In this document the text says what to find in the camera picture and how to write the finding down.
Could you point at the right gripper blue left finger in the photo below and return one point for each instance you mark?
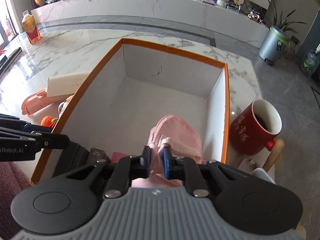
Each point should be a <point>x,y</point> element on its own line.
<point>127,169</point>

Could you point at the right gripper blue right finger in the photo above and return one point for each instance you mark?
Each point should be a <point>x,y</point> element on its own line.
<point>185,170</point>

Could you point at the pink wallet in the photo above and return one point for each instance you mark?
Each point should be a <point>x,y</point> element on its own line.
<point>116,156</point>

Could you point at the orange crochet ball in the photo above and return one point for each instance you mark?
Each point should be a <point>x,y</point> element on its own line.
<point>49,121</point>

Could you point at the brown photo box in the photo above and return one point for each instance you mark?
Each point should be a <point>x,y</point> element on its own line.
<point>97,156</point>

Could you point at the pink cloth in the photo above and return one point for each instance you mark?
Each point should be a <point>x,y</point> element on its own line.
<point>183,141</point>

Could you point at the purple fluffy blanket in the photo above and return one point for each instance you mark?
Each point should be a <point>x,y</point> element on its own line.
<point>13,181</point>

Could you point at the pink phone holder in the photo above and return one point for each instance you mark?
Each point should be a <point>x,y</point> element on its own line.
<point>37,101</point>

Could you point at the red panda plush toy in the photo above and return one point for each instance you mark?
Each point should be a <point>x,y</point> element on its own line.
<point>62,106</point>

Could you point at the black small box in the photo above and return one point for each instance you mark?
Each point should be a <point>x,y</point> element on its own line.
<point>71,158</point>

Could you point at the white glasses case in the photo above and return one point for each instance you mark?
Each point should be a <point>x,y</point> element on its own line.
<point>65,84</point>

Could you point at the orange cardboard box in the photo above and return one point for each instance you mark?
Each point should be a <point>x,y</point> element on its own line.
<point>137,83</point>

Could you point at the orange tea bottle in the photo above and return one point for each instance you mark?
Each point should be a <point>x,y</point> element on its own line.
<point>30,27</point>

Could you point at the silver pedal trash bin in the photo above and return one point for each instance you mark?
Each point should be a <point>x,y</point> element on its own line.
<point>273,45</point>

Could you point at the white marble tv cabinet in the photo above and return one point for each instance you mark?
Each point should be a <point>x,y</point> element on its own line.
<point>189,12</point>

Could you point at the water jug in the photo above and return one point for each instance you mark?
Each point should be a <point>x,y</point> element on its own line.
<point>310,62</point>

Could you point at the potted plant by bin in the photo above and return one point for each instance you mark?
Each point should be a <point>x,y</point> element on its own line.
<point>281,21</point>

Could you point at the red mug wooden handle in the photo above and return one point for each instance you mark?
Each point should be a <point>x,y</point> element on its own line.
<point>255,129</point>

